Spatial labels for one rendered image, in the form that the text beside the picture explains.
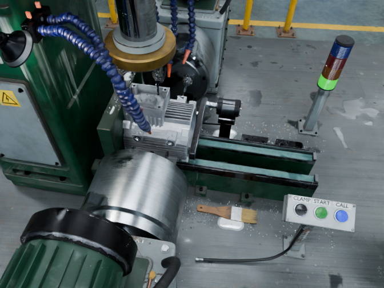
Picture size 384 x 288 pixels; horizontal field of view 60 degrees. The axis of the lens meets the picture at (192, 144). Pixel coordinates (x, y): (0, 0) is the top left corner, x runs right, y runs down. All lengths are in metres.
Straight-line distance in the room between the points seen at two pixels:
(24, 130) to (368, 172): 1.18
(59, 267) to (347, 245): 0.92
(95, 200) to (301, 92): 1.11
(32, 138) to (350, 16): 3.59
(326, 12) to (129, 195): 3.55
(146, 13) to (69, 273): 0.55
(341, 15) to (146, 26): 3.41
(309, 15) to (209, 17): 2.70
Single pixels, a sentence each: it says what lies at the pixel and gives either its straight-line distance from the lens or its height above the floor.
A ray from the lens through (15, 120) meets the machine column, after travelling 0.99.
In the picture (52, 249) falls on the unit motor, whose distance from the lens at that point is 0.53.
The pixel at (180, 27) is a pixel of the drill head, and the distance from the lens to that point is 1.26.
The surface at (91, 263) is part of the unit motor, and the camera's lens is 0.52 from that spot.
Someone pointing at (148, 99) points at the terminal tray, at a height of 1.13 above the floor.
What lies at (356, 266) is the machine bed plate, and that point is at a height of 0.80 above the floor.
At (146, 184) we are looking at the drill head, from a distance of 0.78.
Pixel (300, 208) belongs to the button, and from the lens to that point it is 0.89.
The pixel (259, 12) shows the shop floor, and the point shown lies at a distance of 3.85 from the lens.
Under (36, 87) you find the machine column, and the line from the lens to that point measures 0.86.
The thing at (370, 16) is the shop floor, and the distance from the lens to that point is 4.21.
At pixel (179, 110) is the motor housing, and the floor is 1.10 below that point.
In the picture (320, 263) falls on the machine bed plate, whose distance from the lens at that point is 1.15.
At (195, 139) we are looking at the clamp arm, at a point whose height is 1.03.
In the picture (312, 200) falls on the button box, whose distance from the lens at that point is 0.91.
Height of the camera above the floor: 1.81
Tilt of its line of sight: 50 degrees down
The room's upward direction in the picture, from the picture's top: 2 degrees clockwise
